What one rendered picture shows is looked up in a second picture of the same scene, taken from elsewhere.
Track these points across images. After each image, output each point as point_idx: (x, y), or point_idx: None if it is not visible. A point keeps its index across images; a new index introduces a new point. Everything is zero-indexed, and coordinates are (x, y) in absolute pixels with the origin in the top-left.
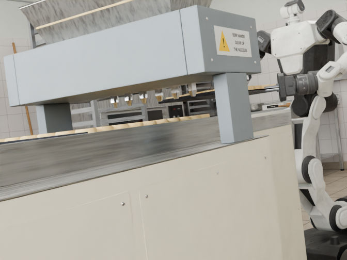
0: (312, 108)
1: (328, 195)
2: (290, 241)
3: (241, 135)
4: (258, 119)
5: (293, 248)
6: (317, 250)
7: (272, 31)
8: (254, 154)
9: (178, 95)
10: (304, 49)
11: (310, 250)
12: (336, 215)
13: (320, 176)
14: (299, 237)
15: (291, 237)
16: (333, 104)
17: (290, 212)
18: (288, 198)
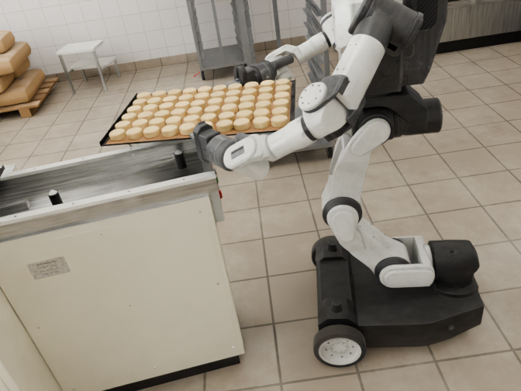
0: (353, 140)
1: (378, 245)
2: (189, 313)
3: None
4: (105, 205)
5: (196, 319)
6: (320, 301)
7: None
8: None
9: None
10: (339, 49)
11: (319, 294)
12: (381, 271)
13: (346, 230)
14: (217, 308)
15: (191, 309)
16: (428, 129)
17: (191, 289)
18: (188, 277)
